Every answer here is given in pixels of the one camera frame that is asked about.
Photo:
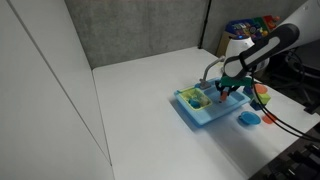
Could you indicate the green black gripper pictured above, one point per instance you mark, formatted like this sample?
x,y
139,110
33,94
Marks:
x,y
227,84

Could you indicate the orange toy cup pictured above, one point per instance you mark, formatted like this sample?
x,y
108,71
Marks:
x,y
224,95

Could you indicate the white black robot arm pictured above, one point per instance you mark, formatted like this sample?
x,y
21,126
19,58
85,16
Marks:
x,y
300,28

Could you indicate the blue toy sink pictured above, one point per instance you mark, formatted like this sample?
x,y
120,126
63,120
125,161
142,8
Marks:
x,y
217,109

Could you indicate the small blue toy cup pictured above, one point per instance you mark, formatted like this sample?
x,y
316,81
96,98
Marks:
x,y
194,103

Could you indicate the purple toy block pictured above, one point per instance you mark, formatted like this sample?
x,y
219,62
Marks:
x,y
247,90

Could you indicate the grey toy faucet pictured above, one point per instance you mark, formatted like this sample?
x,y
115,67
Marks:
x,y
204,84

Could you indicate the orange toy plate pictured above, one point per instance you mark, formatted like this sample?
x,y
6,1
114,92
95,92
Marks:
x,y
261,89

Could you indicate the green toy block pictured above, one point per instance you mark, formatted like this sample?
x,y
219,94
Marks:
x,y
263,98

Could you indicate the dark blue toy block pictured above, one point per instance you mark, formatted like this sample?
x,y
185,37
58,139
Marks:
x,y
256,106

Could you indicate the blue toy plate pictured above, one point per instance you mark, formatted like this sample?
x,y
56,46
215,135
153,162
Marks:
x,y
249,118

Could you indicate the orange flat toy piece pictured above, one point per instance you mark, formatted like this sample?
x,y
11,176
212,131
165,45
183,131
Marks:
x,y
268,118

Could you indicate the colourful toy bin shelf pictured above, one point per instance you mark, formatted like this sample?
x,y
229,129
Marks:
x,y
255,28

